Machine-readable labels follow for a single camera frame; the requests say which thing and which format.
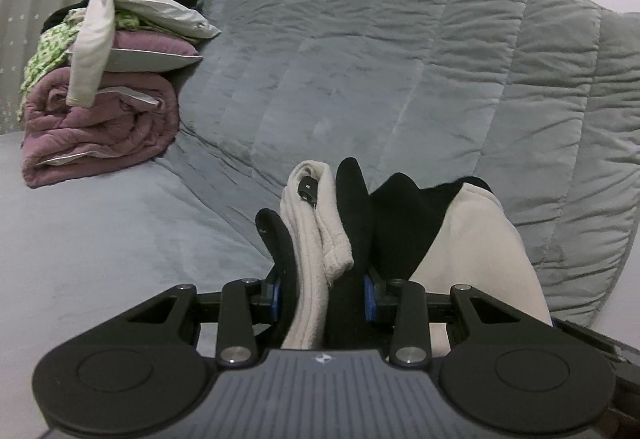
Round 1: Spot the mauve pillow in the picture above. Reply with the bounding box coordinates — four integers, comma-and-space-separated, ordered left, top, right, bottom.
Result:
67, 30, 203, 73

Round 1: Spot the bed with grey sheet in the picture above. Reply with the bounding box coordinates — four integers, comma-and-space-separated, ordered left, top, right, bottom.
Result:
0, 129, 281, 370

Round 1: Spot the pink folded comforter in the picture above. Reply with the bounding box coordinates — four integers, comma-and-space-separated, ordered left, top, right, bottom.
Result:
21, 66, 181, 188

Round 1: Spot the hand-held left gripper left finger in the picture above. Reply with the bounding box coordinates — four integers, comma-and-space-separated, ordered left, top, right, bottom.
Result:
126, 268, 282, 367

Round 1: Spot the grey quilted headboard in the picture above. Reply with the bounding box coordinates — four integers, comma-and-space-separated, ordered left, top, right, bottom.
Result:
155, 0, 640, 327

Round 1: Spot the cream draped garment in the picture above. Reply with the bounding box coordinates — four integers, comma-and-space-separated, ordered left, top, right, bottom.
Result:
66, 0, 166, 108

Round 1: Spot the white pillow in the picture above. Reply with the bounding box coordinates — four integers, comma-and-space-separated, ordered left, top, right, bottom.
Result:
114, 0, 222, 40

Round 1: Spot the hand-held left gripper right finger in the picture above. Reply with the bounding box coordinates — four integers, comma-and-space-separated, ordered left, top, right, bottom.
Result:
363, 274, 522, 367

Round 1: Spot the cream printed T-shirt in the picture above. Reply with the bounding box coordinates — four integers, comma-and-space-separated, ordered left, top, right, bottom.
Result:
279, 160, 553, 355

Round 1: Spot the green floral cloth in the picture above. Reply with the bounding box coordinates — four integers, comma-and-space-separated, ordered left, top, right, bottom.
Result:
18, 9, 141, 122

